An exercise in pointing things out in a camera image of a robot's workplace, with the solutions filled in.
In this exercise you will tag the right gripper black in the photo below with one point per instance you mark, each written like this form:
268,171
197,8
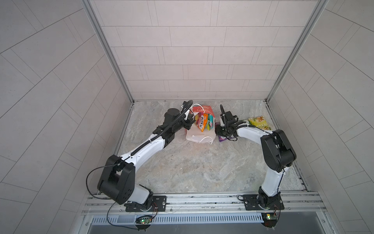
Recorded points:
218,132

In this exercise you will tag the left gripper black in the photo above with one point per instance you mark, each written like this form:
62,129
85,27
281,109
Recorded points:
186,121

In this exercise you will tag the purple snack packet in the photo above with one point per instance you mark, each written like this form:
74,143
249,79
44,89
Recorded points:
220,132

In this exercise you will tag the teal snack packet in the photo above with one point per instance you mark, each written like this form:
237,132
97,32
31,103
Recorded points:
210,122

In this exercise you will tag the red paper gift bag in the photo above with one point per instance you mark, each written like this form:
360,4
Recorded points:
194,134

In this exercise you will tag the yellow snack packet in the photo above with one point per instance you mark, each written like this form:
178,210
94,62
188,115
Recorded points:
260,122

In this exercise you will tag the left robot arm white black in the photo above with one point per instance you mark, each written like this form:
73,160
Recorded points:
117,180

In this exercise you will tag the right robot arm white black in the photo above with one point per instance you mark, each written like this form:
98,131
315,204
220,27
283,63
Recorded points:
278,153

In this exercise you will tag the right circuit board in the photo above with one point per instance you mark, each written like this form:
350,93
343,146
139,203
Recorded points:
270,220

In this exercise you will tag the circuit board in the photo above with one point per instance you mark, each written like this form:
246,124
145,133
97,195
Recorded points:
270,220
144,220

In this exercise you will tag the left circuit board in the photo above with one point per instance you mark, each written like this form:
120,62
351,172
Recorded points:
144,220

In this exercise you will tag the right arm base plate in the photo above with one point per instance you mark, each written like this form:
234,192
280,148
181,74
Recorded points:
262,202

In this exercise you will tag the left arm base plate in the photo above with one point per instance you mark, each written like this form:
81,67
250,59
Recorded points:
155,203

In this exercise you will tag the aluminium mounting rail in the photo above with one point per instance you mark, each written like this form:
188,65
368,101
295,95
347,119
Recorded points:
195,203

